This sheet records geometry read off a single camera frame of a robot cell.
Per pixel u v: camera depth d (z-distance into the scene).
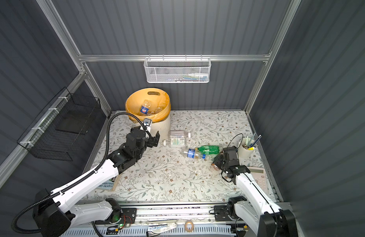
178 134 1.00
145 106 0.99
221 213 0.74
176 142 0.98
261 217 0.42
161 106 1.02
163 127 0.91
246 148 0.87
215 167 0.81
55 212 0.38
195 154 0.91
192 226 0.71
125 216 0.73
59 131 0.73
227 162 0.65
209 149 0.94
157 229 0.69
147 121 0.63
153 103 1.01
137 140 0.55
